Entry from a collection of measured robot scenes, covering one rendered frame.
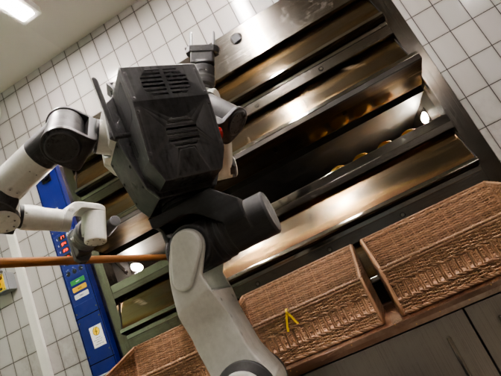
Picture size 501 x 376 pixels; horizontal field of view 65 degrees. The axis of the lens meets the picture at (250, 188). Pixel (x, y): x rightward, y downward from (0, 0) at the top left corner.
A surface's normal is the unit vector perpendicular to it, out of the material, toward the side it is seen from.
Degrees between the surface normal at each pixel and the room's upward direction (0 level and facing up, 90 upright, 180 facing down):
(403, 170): 70
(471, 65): 90
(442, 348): 90
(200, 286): 90
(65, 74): 90
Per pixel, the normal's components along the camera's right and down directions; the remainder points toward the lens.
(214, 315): 0.01, 0.16
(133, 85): 0.42, -0.44
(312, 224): -0.41, -0.45
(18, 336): -0.29, -0.16
